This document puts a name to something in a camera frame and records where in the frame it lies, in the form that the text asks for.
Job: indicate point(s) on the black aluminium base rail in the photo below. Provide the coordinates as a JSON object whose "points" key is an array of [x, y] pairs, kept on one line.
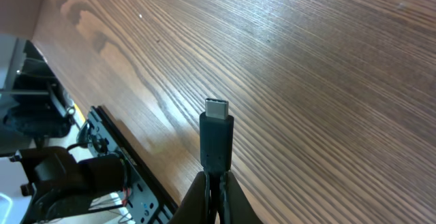
{"points": [[143, 196]]}

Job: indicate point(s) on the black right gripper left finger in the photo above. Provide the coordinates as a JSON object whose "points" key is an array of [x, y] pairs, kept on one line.
{"points": [[193, 206]]}

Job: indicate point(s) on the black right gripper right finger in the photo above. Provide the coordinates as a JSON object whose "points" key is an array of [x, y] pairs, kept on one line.
{"points": [[234, 207]]}

